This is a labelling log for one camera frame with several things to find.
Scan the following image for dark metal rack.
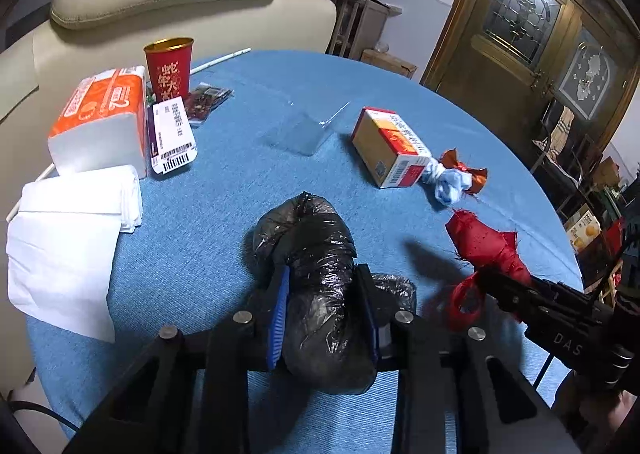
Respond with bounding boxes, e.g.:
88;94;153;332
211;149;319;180
530;98;640;305

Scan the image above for yellow fruit printed carton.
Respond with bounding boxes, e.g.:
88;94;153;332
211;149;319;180
565;211;601;255

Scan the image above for black cable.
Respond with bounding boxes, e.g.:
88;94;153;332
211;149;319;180
0;399;81;435

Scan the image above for white thin tube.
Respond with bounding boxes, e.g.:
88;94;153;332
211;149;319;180
6;48;252;223

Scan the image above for person's right forearm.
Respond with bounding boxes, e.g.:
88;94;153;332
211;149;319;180
550;369;640;454

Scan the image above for dark snack packet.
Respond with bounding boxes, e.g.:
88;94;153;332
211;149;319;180
184;82;235;125

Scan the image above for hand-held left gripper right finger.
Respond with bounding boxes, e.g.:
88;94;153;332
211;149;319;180
352;263;576;454

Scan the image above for blue tablecloth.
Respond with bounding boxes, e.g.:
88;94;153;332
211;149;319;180
25;50;583;454

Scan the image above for clear plastic container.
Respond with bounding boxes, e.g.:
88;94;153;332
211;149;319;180
265;101;351;156

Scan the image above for white folded tissue stack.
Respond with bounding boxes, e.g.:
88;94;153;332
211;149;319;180
6;165;144;344

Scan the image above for red paper cup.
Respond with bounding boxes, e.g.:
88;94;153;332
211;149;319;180
143;37;195;103

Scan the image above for black plastic bag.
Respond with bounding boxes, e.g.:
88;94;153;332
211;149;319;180
251;192;418;395

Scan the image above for yellow red medicine box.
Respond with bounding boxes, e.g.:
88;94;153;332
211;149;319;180
351;106;431;189

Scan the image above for red cloth bundle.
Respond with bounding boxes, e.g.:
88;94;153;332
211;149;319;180
422;208;533;332

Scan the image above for white barcode medicine box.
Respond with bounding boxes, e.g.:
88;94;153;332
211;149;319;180
146;98;197;176

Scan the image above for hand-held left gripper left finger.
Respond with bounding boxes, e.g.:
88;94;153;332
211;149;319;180
65;261;291;454

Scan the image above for white knotted plastic bag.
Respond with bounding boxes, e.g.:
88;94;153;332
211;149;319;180
432;164;473;207

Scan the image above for orange tissue pack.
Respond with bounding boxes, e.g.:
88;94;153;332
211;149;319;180
48;66;149;179

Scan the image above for wooden glass-panel door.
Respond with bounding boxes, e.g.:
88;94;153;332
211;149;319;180
419;0;640;169

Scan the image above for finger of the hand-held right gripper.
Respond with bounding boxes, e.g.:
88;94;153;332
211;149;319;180
477;266;540;325

